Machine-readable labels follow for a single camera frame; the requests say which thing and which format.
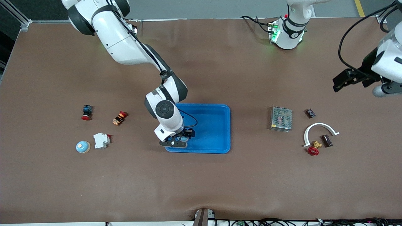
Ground black base cables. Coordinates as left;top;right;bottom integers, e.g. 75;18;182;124
240;15;275;33

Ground white circuit breaker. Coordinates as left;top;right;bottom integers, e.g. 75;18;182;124
93;133;111;149

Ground metal mesh power supply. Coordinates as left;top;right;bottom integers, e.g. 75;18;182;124
270;106;293;133

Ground grey mount bracket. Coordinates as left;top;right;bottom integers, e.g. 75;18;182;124
192;208;215;226

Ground white curved plastic bracket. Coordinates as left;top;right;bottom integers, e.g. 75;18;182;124
303;123;340;148

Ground blue plastic tray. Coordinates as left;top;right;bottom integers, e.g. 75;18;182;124
165;104;231;154

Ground red and orange button switch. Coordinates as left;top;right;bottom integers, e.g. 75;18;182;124
112;111;128;126

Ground brown table mat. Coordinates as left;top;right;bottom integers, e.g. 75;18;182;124
0;17;402;224

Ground brass valve with red handle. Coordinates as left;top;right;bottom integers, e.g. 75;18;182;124
307;140;323;156

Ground red pushbutton with blue body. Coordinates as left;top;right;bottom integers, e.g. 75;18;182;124
81;105;93;121

